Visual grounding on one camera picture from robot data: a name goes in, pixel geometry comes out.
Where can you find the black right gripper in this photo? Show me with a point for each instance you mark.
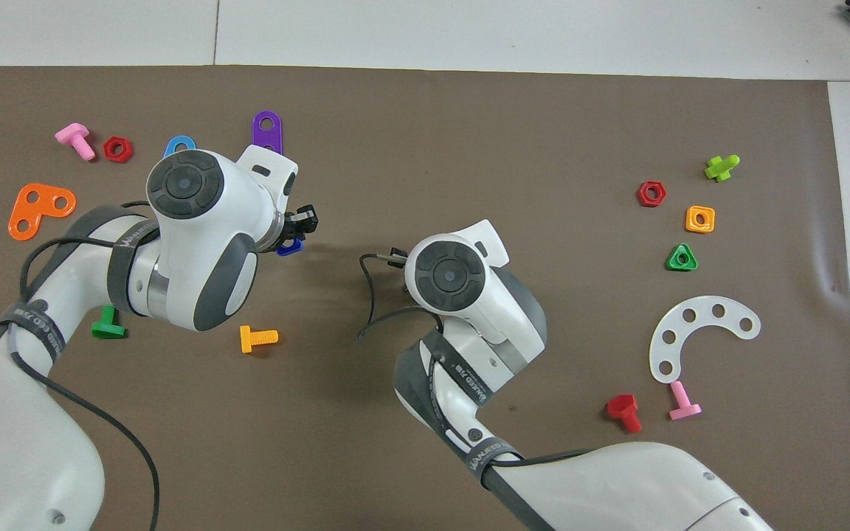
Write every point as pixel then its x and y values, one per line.
pixel 398 258

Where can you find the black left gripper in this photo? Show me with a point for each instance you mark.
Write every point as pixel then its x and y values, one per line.
pixel 289 230

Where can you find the blue square plastic nut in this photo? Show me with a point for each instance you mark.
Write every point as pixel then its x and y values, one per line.
pixel 291 249

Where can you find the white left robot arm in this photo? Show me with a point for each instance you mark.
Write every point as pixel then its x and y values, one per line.
pixel 196 243

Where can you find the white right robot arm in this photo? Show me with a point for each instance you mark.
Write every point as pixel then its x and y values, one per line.
pixel 469 295

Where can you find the orange plastic screw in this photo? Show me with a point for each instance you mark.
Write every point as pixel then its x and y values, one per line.
pixel 248 339

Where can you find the red hexagonal plastic nut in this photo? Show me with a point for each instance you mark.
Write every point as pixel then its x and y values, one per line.
pixel 661 195
pixel 128 150

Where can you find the pink plastic screw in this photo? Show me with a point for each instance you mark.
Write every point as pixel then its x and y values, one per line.
pixel 679 394
pixel 74 136

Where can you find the red plastic screw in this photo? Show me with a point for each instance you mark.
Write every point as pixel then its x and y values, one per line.
pixel 623 405

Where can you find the green triangular plastic nut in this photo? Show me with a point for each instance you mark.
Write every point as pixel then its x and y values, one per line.
pixel 672 266

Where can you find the orange square plastic nut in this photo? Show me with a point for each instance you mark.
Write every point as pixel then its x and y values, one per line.
pixel 690 210

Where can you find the lime green plastic screw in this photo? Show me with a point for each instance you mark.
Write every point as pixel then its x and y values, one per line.
pixel 720 169

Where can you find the purple four-hole plate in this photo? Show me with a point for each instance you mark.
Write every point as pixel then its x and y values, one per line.
pixel 268 136

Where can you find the brown table mat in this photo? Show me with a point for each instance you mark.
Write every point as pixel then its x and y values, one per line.
pixel 469 147

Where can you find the blue two-hole plate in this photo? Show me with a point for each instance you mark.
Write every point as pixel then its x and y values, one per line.
pixel 171 144

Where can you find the orange heart-shaped plate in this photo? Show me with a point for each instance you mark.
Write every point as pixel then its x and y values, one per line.
pixel 41 214

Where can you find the white curved perforated plate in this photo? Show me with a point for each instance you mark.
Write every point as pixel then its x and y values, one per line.
pixel 703 311

